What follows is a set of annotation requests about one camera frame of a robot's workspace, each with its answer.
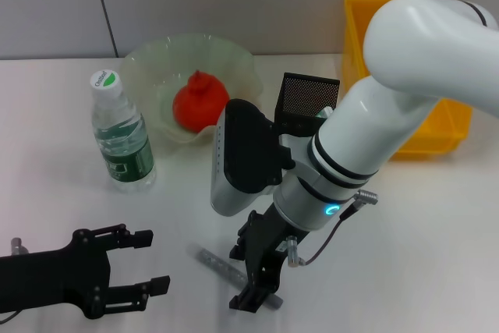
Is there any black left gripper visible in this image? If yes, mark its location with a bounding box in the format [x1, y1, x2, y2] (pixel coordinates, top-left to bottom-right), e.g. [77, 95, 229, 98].
[0, 223, 172, 321]

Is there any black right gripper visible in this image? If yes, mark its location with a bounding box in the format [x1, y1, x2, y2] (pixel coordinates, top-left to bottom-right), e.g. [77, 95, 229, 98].
[228, 207, 310, 314]

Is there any grey glitter pen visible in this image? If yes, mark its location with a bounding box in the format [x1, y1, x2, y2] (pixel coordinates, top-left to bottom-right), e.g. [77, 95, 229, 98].
[194, 247, 284, 309]

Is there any clear green-label water bottle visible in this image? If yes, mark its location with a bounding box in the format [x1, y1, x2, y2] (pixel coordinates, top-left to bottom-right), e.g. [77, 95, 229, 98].
[89, 69, 157, 193]

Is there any black mesh pen holder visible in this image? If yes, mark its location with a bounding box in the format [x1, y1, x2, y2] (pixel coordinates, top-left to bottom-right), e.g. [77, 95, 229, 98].
[274, 71, 341, 137]

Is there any pale green glass fruit bowl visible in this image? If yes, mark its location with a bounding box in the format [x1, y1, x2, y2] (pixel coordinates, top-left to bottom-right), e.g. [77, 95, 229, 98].
[119, 32, 263, 145]

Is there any yellow plastic bin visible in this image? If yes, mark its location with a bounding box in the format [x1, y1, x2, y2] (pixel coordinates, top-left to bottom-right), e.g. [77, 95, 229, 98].
[343, 0, 472, 162]

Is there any left gripper cable with plug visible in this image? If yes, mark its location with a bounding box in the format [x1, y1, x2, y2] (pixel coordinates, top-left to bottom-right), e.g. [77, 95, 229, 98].
[0, 237, 30, 324]

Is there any gripper cable with plug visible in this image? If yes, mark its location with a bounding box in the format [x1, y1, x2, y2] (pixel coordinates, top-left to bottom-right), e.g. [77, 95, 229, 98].
[0, 237, 30, 324]
[286, 188, 380, 270]

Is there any right gripper cable with plug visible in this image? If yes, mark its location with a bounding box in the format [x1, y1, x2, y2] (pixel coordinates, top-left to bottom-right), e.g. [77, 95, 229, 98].
[286, 188, 380, 270]

